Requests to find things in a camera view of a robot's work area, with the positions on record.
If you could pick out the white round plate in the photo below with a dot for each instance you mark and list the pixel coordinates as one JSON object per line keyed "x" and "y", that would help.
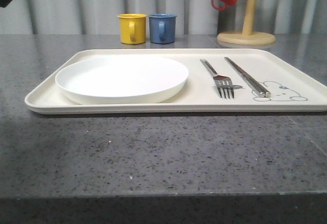
{"x": 122, "y": 79}

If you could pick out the silver metal fork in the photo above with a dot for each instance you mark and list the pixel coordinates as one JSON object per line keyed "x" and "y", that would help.
{"x": 223, "y": 84}

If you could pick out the silver metal chopstick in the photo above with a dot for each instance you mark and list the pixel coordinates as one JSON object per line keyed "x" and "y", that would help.
{"x": 249, "y": 82}
{"x": 255, "y": 83}

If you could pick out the yellow mug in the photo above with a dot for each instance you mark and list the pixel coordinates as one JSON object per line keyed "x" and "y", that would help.
{"x": 132, "y": 28}

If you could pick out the blue mug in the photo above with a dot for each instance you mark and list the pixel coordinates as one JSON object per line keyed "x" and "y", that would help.
{"x": 162, "y": 28}

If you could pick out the cream rabbit print tray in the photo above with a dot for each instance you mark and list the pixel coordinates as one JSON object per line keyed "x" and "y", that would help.
{"x": 262, "y": 82}

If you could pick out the wooden mug tree stand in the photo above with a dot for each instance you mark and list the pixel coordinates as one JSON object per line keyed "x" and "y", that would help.
{"x": 247, "y": 36}

